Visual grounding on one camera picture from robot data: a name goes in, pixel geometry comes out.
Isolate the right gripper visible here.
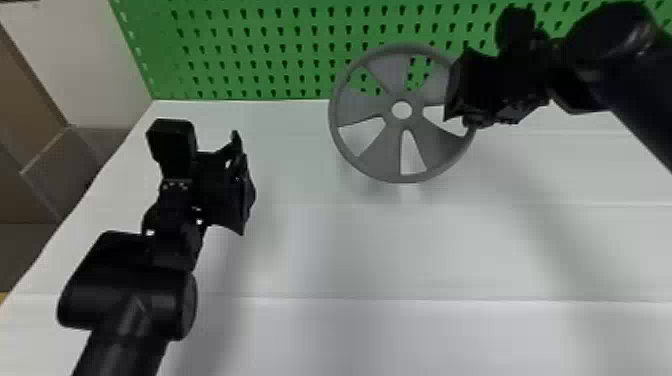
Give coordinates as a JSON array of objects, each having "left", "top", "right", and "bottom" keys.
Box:
[{"left": 443, "top": 36, "right": 554, "bottom": 131}]

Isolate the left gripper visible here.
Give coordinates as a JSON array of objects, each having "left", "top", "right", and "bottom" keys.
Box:
[{"left": 190, "top": 129, "right": 257, "bottom": 236}]

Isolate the grey wheel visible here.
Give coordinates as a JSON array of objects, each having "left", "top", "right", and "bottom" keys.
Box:
[{"left": 327, "top": 42, "right": 477, "bottom": 184}]

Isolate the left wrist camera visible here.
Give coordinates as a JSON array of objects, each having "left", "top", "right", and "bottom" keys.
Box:
[{"left": 145, "top": 118, "right": 199, "bottom": 181}]

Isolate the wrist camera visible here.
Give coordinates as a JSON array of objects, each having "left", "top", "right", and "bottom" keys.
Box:
[
  {"left": 145, "top": 118, "right": 199, "bottom": 181},
  {"left": 494, "top": 4, "right": 540, "bottom": 52}
]

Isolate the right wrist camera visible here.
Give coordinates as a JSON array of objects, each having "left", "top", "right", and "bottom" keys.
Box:
[{"left": 494, "top": 4, "right": 540, "bottom": 52}]

